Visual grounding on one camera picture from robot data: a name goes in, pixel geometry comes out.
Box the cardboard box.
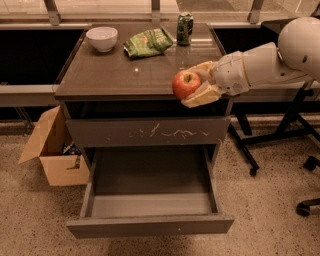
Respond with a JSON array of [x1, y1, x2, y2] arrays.
[[19, 106, 89, 186]]

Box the grey top drawer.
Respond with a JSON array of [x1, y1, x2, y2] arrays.
[[66, 101, 232, 148]]

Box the white ceramic bowl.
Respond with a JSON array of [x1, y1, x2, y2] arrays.
[[86, 26, 118, 52]]

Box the black office chair base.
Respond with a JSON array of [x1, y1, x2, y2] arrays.
[[295, 154, 320, 218]]

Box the open middle drawer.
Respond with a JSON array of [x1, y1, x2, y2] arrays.
[[67, 145, 234, 239]]

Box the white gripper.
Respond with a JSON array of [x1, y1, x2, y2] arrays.
[[181, 51, 250, 108]]

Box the red apple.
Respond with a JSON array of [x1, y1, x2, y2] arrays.
[[172, 70, 201, 99]]

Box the green chip bag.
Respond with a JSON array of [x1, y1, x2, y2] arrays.
[[124, 28, 173, 58]]

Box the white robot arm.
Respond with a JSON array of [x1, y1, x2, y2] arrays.
[[181, 17, 320, 108]]

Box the black table with legs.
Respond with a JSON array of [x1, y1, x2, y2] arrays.
[[219, 24, 319, 177]]

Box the green soda can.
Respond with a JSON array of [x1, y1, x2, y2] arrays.
[[176, 12, 194, 46]]

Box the grey drawer cabinet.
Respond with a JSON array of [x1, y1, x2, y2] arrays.
[[55, 23, 232, 164]]

